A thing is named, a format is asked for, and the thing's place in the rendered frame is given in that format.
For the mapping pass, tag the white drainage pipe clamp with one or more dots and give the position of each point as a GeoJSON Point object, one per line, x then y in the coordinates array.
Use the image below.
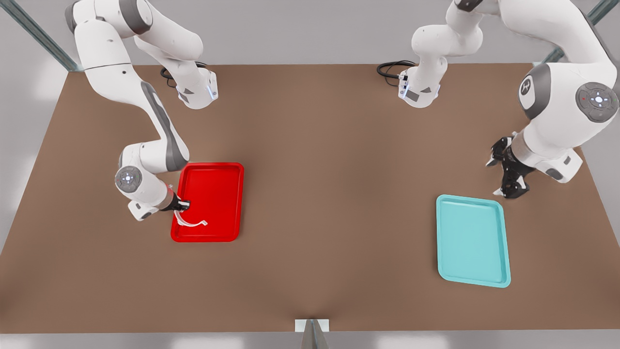
{"type": "Point", "coordinates": [186, 224]}

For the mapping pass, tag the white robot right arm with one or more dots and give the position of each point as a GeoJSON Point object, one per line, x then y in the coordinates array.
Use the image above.
{"type": "Point", "coordinates": [106, 72]}

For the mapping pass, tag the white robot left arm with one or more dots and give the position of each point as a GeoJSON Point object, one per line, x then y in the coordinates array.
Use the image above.
{"type": "Point", "coordinates": [557, 97]}

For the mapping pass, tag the red rectangular tray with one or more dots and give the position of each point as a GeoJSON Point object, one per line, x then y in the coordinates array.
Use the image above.
{"type": "Point", "coordinates": [218, 194]}

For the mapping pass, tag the teal rectangular tray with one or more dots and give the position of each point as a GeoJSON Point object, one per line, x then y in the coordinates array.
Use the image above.
{"type": "Point", "coordinates": [472, 240]}

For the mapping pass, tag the silver frame post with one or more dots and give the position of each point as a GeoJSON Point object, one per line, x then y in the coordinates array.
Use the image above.
{"type": "Point", "coordinates": [598, 10]}
{"type": "Point", "coordinates": [312, 334]}
{"type": "Point", "coordinates": [38, 36]}

